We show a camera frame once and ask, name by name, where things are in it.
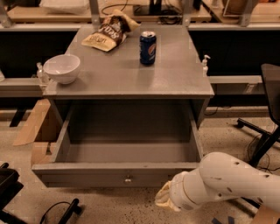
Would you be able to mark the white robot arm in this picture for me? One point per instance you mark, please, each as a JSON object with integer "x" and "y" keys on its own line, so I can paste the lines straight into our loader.
{"x": 219, "y": 177}

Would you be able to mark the grey cabinet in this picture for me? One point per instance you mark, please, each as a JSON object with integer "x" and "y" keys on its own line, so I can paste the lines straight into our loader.
{"x": 176, "y": 74}

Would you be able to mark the foam gripper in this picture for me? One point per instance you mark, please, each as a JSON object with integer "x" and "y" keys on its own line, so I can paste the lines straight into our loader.
{"x": 179, "y": 191}

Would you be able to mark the blue soda can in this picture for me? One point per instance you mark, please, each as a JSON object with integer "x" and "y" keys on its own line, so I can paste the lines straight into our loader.
{"x": 148, "y": 45}

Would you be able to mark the cardboard box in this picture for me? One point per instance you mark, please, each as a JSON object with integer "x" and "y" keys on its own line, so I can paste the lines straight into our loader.
{"x": 41, "y": 129}

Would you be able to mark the right pump bottle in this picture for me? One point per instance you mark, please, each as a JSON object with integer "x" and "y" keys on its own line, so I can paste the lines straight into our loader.
{"x": 204, "y": 64}

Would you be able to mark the brown chips bag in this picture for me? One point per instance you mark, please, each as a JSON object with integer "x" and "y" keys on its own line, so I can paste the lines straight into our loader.
{"x": 112, "y": 31}

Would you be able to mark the grey top drawer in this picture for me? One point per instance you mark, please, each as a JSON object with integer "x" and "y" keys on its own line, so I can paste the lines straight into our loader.
{"x": 100, "y": 143}

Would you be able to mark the left pump bottle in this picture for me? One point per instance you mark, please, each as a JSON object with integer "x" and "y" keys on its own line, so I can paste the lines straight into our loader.
{"x": 41, "y": 74}

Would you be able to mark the pump bottle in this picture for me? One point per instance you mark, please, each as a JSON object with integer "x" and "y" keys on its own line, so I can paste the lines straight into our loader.
{"x": 204, "y": 64}
{"x": 41, "y": 74}

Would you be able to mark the black chair left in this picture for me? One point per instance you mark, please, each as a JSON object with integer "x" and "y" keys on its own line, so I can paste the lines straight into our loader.
{"x": 10, "y": 187}

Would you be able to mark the white bowl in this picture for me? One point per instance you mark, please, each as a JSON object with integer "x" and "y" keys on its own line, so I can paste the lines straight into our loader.
{"x": 63, "y": 68}

